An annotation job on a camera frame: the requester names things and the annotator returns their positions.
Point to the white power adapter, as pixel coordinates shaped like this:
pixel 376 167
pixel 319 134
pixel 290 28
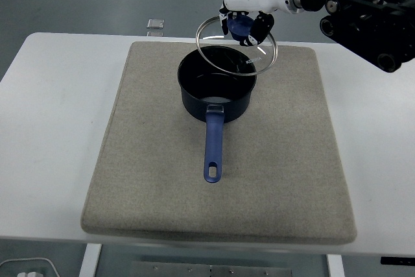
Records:
pixel 30 273

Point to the grey metal plate with screws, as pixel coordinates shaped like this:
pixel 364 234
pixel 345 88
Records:
pixel 194 270

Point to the black flat bar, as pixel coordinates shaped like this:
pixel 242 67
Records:
pixel 397 260

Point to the glass pot lid blue knob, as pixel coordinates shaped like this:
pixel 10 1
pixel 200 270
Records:
pixel 238 27

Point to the small clear square floor plate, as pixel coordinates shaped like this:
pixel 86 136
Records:
pixel 155 23

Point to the grey-brown fabric mat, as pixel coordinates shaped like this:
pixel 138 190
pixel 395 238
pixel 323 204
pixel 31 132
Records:
pixel 162 176

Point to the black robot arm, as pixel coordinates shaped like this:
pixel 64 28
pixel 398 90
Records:
pixel 356 14

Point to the white table leg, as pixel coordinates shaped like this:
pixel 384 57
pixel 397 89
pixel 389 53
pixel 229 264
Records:
pixel 335 267
pixel 90 260

